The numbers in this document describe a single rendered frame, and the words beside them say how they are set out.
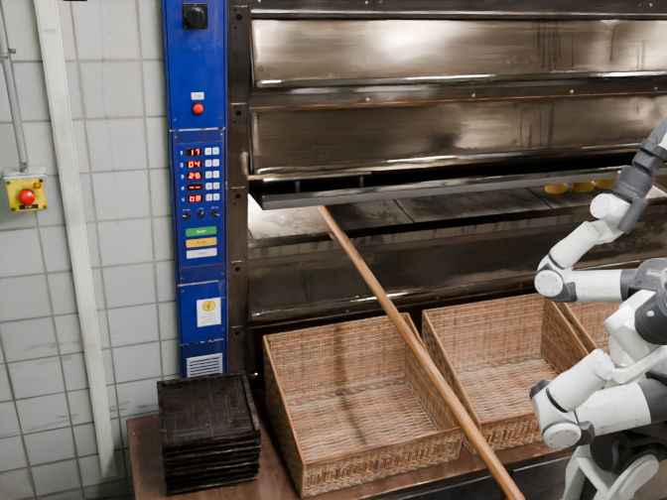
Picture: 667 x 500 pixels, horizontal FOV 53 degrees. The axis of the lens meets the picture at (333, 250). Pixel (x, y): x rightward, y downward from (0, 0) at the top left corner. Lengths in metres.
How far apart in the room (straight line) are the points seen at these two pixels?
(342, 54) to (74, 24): 0.71
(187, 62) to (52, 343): 0.97
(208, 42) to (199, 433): 1.11
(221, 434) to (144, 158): 0.83
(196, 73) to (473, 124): 0.92
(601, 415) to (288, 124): 1.15
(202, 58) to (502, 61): 0.92
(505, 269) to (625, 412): 1.16
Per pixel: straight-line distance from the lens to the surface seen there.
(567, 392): 1.49
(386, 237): 2.30
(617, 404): 1.58
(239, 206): 2.07
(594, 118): 2.54
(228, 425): 2.11
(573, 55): 2.37
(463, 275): 2.53
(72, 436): 2.53
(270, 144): 2.00
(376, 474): 2.24
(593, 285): 1.99
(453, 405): 1.63
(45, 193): 1.91
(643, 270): 1.96
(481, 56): 2.18
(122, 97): 1.89
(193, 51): 1.84
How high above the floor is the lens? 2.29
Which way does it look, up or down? 31 degrees down
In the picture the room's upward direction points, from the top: 5 degrees clockwise
